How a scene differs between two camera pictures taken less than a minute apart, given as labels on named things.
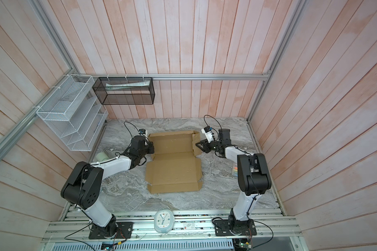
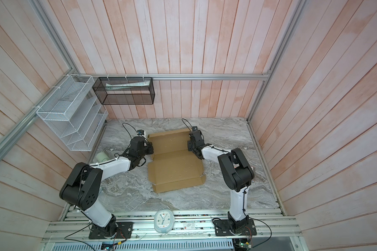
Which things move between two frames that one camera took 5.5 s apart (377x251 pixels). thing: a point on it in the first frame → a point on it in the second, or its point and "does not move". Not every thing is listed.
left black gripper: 151,145 does not move
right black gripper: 206,146 → 190,145
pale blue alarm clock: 164,220 does not move
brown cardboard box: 175,167 does not move
